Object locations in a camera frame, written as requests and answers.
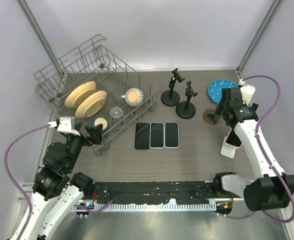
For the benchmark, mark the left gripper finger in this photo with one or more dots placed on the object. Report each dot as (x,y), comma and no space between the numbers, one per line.
(95,134)
(77,127)

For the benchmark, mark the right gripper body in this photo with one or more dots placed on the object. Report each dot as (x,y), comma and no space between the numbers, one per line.
(221,110)

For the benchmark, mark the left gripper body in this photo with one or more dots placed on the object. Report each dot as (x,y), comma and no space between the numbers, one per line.
(75,143)

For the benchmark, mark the pink case phone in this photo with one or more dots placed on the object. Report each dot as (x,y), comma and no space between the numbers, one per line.
(233,139)

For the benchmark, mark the black phone stand tall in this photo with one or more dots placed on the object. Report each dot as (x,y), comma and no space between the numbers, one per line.
(185,109)

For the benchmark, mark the black phone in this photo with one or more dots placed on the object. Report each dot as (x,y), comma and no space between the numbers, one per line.
(142,134)

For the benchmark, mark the purple case phone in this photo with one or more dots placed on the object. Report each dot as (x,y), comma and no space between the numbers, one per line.
(156,135)

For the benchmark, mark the black phone stand short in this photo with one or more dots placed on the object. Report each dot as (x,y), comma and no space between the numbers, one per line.
(170,97)

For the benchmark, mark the lavender phone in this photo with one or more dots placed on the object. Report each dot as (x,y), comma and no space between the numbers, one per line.
(172,135)

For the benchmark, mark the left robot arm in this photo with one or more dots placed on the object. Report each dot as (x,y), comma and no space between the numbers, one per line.
(54,193)

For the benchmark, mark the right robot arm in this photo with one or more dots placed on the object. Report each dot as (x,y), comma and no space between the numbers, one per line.
(271,188)

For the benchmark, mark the wooden base phone stand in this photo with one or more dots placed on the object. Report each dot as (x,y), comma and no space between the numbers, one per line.
(210,117)

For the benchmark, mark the white phone stand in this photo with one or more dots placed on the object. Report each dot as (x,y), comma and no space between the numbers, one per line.
(228,150)

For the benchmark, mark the blue mug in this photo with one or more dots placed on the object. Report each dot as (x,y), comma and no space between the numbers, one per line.
(103,121)

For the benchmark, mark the beige plate front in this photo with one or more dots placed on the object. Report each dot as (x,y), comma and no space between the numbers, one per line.
(91,105)

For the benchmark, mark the beige plate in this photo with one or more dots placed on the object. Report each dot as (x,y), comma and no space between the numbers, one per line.
(80,94)
(91,105)

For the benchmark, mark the blue polka dot plate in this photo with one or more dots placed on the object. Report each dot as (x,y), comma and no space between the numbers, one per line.
(215,89)

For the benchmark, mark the beige plate rear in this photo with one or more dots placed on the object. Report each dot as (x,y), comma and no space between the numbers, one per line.
(80,94)

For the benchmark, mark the clear glass cup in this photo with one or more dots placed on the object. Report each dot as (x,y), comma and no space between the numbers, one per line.
(116,112)

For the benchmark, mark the ribbed white mug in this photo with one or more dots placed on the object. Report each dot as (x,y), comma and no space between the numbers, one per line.
(134,97)

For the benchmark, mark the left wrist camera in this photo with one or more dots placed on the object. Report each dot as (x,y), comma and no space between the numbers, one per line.
(65,125)

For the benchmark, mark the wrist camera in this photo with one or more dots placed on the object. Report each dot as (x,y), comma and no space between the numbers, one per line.
(247,91)
(65,125)

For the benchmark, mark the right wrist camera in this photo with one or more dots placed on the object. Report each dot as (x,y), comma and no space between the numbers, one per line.
(247,91)

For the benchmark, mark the grey wire dish rack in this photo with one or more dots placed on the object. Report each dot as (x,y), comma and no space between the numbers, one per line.
(91,61)

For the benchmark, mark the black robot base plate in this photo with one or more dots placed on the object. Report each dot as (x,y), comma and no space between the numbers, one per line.
(158,192)

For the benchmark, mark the white cable duct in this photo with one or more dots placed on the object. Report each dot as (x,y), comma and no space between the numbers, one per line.
(169,207)

